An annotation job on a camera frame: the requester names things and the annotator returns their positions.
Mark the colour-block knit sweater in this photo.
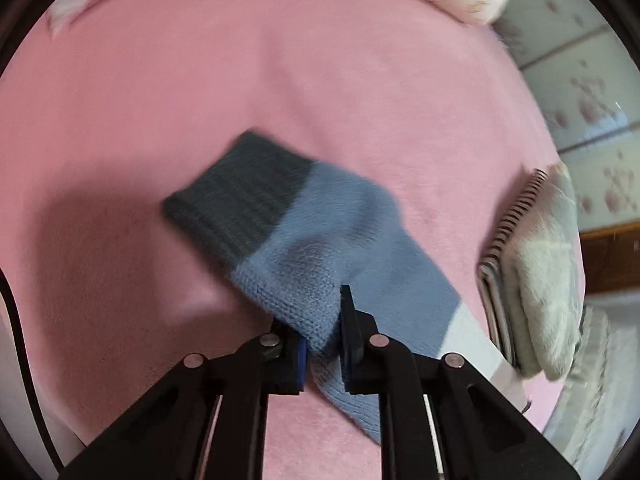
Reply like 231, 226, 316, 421
163, 132, 526, 439

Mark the folded striped garment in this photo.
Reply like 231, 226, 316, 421
476, 169, 548, 367

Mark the folded grey patterned sweater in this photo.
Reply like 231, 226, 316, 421
500, 162, 585, 382

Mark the pink bed blanket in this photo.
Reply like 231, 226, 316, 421
0, 0, 586, 480

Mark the floral sliding wardrobe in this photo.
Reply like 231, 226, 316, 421
495, 0, 639, 231

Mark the black cable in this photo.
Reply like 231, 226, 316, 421
0, 268, 66, 476

